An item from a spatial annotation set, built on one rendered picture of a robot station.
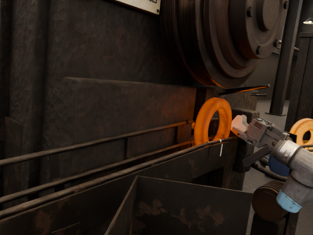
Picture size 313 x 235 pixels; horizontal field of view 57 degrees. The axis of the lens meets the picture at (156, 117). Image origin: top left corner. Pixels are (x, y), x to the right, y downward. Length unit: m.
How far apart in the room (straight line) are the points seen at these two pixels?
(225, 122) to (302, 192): 0.31
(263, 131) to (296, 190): 0.20
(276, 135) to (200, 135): 0.25
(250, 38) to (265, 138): 0.34
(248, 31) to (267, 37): 0.15
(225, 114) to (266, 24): 0.31
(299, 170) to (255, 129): 0.18
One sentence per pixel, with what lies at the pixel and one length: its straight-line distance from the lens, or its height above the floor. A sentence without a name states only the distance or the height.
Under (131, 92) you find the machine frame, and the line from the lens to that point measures 0.73.
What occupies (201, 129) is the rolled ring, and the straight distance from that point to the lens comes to 0.87.
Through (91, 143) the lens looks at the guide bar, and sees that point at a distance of 0.67.
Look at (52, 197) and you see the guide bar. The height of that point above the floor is 0.67.
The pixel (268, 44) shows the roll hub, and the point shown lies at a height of 1.02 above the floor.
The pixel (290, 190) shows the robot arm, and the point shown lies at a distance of 1.00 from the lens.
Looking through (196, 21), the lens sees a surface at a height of 1.04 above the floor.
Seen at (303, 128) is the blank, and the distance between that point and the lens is 1.33.
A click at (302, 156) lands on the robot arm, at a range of 0.97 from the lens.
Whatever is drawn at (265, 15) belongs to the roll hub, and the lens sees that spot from 0.88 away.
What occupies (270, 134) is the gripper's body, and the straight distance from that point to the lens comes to 1.00.
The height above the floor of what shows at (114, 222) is 0.72.
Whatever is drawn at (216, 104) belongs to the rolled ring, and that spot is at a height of 0.83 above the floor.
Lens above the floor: 0.91
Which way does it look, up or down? 9 degrees down
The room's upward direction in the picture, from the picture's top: 6 degrees clockwise
